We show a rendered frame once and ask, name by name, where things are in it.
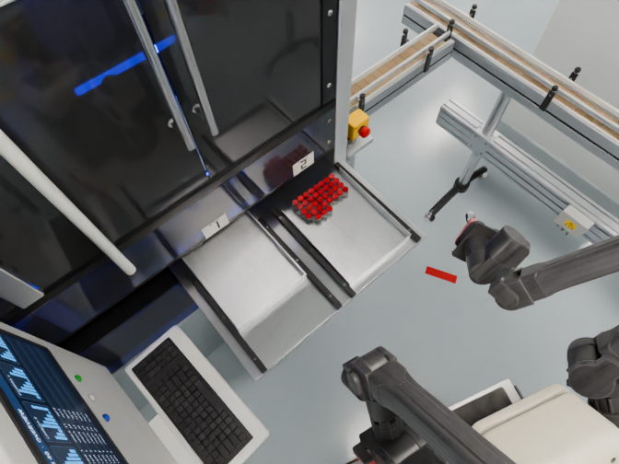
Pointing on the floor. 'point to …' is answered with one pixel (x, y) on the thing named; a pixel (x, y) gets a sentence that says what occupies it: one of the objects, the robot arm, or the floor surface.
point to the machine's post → (344, 21)
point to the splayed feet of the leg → (454, 193)
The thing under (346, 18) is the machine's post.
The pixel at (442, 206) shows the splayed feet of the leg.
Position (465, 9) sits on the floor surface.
